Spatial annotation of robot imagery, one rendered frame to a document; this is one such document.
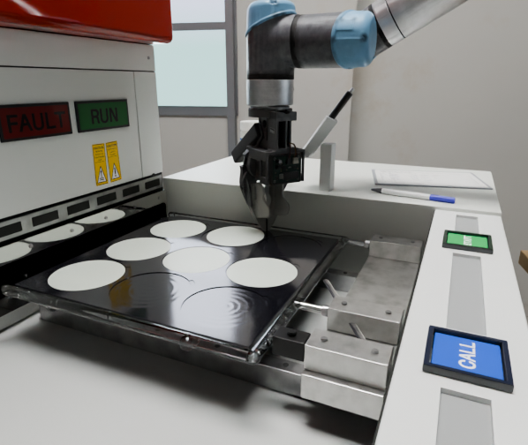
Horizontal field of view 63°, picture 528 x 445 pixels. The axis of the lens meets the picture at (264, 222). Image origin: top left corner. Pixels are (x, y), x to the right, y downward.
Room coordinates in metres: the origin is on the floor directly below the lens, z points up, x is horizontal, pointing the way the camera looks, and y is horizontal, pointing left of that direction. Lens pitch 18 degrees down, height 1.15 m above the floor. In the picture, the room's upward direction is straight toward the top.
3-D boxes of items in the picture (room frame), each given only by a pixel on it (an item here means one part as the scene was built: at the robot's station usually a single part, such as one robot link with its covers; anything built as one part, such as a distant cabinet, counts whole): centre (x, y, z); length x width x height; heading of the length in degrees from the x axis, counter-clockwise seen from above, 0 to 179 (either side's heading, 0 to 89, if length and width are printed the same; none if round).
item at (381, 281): (0.51, -0.15, 0.87); 0.36 x 0.08 x 0.03; 156
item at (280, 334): (0.39, -0.03, 0.90); 0.04 x 0.02 x 0.03; 66
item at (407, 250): (0.66, -0.22, 0.89); 0.08 x 0.03 x 0.03; 66
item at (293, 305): (0.52, -0.06, 0.90); 0.38 x 0.01 x 0.01; 156
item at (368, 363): (0.36, -0.08, 0.89); 0.08 x 0.03 x 0.03; 66
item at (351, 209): (0.91, -0.15, 0.89); 0.62 x 0.35 x 0.14; 66
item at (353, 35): (0.69, -0.11, 1.21); 0.11 x 0.11 x 0.08; 65
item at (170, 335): (0.43, 0.17, 0.90); 0.37 x 0.01 x 0.01; 66
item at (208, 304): (0.60, 0.10, 0.90); 0.34 x 0.34 x 0.01; 66
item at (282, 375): (0.47, 0.10, 0.84); 0.50 x 0.02 x 0.03; 66
